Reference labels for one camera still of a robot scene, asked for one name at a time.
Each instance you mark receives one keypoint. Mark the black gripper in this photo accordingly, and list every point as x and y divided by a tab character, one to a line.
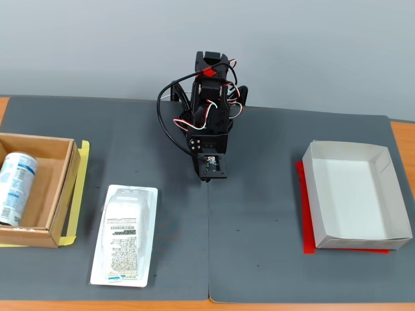
195	144

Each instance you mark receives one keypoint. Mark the red paper sheet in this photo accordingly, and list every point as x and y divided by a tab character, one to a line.
306	210

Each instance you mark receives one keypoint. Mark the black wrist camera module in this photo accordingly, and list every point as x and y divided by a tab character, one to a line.
212	166

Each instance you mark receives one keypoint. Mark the brown cardboard box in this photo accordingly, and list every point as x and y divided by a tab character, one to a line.
58	181

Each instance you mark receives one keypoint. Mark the yellow paper sheet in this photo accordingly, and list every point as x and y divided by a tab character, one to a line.
79	181

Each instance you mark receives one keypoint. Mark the white paper box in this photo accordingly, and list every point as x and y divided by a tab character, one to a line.
350	201

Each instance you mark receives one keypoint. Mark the white blue drink can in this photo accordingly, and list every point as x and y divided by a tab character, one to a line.
16	188

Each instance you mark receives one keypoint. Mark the white blister pack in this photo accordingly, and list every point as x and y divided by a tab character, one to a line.
124	236

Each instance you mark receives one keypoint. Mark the red tape piece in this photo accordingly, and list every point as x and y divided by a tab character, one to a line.
210	72

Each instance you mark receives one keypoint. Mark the grey table mat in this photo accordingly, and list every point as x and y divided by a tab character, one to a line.
269	181
146	168

